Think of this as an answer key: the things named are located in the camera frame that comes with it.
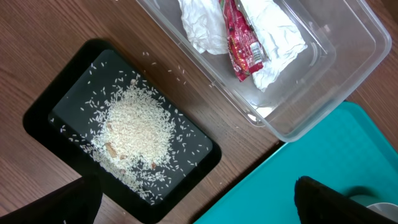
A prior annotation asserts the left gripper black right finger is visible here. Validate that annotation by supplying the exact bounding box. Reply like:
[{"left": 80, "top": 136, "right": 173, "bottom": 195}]
[{"left": 294, "top": 176, "right": 397, "bottom": 224}]

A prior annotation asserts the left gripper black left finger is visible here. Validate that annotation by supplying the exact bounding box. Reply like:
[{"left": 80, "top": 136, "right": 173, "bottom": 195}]
[{"left": 1, "top": 175, "right": 103, "bottom": 224}]

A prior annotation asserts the grey-white bowl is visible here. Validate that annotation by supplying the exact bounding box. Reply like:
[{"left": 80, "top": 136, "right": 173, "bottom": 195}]
[{"left": 350, "top": 195, "right": 398, "bottom": 223}]

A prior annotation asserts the red snack wrapper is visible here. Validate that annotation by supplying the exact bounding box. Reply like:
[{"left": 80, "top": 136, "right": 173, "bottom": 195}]
[{"left": 219, "top": 0, "right": 268, "bottom": 82}]

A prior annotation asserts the white napkin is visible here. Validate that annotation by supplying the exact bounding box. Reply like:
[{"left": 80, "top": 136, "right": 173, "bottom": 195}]
[{"left": 178, "top": 0, "right": 307, "bottom": 91}]

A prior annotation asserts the clear plastic waste bin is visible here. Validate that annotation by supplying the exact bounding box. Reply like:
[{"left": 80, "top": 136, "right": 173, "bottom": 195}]
[{"left": 140, "top": 0, "right": 392, "bottom": 142}]

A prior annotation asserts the teal plastic tray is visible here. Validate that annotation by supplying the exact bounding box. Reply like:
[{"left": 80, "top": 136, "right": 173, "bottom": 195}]
[{"left": 197, "top": 102, "right": 397, "bottom": 224}]

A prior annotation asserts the pile of rice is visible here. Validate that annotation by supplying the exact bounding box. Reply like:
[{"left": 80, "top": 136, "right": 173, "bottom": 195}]
[{"left": 58, "top": 52, "right": 209, "bottom": 206}]

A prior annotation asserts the black tray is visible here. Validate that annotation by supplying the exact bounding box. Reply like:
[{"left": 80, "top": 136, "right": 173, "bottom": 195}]
[{"left": 23, "top": 39, "right": 221, "bottom": 223}]

